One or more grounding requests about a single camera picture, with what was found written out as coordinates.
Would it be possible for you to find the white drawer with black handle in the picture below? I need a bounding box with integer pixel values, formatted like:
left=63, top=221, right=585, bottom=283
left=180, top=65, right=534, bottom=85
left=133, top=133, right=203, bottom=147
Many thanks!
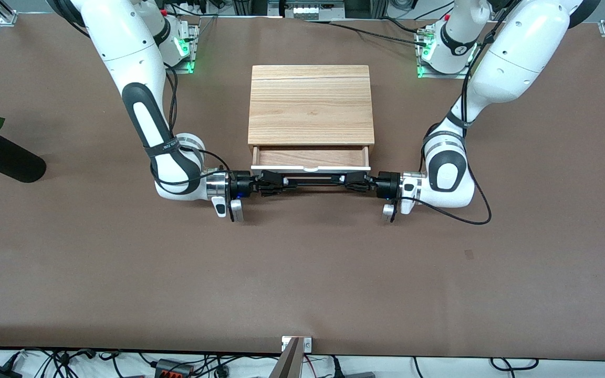
left=250, top=145, right=372, bottom=190

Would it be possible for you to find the light wooden drawer cabinet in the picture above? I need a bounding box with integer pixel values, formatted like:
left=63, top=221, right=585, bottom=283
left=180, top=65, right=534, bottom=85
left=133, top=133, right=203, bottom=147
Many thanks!
left=248, top=65, right=375, bottom=158

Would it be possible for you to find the grey control box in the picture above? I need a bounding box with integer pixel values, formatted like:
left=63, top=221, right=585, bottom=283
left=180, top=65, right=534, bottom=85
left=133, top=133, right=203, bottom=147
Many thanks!
left=268, top=0, right=346, bottom=22

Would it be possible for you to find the black orange power strip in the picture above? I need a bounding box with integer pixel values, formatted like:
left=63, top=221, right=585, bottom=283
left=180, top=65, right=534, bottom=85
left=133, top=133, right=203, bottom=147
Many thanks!
left=155, top=359, right=194, bottom=378

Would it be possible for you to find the black cylindrical vase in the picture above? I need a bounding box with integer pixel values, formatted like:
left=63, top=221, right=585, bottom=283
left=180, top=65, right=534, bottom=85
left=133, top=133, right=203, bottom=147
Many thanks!
left=0, top=134, right=47, bottom=184

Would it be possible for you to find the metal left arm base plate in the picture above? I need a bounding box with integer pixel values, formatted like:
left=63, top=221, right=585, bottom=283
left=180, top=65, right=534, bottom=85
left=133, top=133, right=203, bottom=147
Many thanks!
left=416, top=26, right=473, bottom=80

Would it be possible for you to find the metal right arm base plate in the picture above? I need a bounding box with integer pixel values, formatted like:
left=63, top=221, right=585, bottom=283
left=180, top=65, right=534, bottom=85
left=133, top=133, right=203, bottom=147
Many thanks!
left=163, top=21, right=199, bottom=75

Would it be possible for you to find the black cable on table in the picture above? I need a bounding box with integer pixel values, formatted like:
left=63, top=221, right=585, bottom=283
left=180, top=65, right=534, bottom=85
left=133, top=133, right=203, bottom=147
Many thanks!
left=328, top=20, right=430, bottom=47

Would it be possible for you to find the small metal camera bracket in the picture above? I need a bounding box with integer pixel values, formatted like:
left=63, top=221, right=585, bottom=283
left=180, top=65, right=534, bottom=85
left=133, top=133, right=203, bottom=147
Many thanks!
left=281, top=336, right=313, bottom=353

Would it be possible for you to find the grey camera mount pole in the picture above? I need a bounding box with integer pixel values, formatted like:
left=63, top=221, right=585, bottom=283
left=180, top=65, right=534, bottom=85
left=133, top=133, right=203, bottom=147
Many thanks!
left=268, top=338, right=304, bottom=378

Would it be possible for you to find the black looped floor cable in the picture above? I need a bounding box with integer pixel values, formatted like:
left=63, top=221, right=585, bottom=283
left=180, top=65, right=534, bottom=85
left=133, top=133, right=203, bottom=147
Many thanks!
left=489, top=358, right=540, bottom=372

